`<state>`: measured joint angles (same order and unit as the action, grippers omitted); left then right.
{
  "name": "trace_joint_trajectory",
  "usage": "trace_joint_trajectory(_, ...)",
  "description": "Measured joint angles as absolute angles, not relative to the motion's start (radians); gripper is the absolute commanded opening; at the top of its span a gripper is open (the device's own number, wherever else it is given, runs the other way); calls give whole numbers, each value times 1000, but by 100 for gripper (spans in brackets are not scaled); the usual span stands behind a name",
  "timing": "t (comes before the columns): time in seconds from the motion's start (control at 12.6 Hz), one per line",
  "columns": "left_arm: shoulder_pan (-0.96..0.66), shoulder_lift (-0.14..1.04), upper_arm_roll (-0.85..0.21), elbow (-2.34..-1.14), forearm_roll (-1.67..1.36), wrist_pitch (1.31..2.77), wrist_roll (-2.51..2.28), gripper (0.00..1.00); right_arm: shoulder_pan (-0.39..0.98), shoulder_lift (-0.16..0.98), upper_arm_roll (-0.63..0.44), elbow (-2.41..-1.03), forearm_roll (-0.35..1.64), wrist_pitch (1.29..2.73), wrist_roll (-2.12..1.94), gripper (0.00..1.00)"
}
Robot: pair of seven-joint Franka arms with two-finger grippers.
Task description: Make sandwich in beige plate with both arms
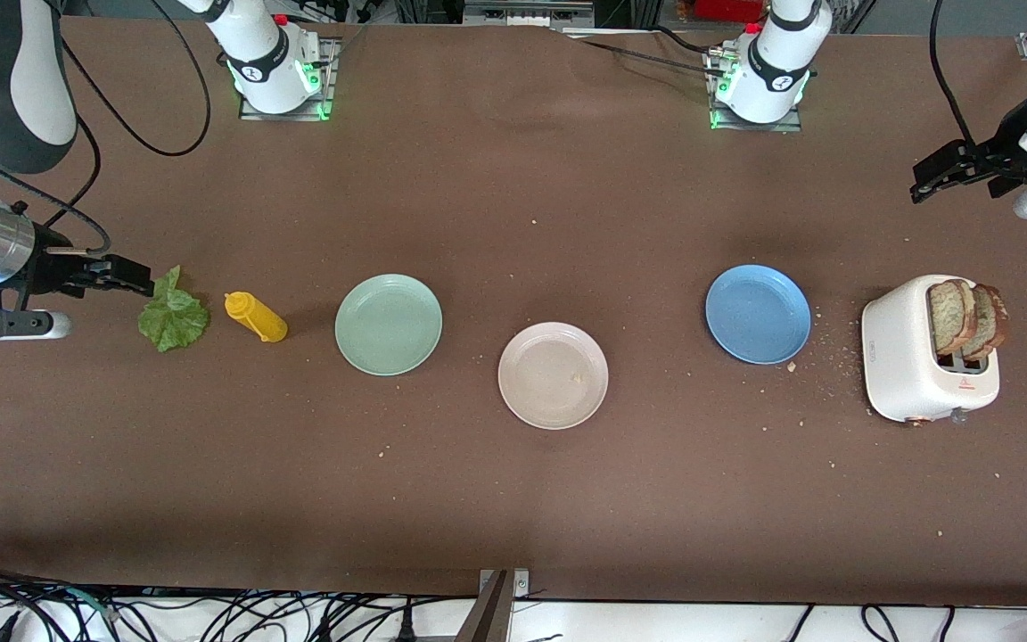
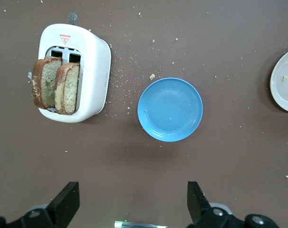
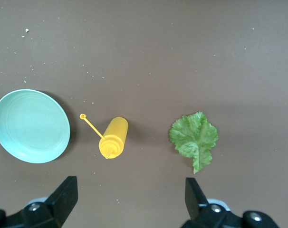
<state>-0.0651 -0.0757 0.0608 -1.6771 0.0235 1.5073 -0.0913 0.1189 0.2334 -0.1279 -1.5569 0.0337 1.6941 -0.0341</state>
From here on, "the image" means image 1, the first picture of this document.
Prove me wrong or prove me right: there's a green lettuce leaf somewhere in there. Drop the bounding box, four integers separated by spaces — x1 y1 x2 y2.
137 265 210 353

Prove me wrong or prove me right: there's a yellow mustard squeeze bottle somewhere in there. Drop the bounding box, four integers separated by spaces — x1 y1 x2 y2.
224 291 289 344

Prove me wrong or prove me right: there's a brown toast bread slice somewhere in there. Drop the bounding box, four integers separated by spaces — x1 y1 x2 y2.
927 278 980 357
962 284 1010 363

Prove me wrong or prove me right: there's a beige round plate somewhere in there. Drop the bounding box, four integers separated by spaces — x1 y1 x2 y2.
497 321 610 432

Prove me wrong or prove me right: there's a blue round plate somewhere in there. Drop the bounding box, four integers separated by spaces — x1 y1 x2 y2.
705 264 812 366

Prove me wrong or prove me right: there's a green round plate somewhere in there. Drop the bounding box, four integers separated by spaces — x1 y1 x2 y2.
335 273 444 377

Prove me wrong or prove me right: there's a white two-slot toaster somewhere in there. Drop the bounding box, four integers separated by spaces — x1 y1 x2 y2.
861 274 1002 425

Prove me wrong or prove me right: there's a red box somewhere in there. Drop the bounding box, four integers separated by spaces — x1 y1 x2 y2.
679 0 766 23

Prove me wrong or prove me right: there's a grey metal equipment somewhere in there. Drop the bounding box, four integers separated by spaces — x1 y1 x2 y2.
463 0 596 28

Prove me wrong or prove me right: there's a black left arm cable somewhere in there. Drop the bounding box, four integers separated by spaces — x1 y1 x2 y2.
927 0 982 151

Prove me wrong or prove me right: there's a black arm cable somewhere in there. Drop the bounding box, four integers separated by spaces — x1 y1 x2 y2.
927 0 982 151
0 0 213 258

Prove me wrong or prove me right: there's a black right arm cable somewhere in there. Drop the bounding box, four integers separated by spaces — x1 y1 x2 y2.
0 0 213 258

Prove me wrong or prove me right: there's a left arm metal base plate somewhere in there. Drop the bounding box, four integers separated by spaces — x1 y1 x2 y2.
708 45 804 133

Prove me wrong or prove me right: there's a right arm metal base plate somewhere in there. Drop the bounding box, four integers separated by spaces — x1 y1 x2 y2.
239 36 337 122

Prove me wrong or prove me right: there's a black cable on table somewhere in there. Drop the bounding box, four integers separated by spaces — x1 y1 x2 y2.
558 25 728 77

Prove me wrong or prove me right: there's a black floor cable tangle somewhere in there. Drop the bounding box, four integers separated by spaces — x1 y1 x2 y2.
0 560 479 642

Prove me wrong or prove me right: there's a metal table clamp bracket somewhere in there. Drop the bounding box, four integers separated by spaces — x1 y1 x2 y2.
478 568 531 600

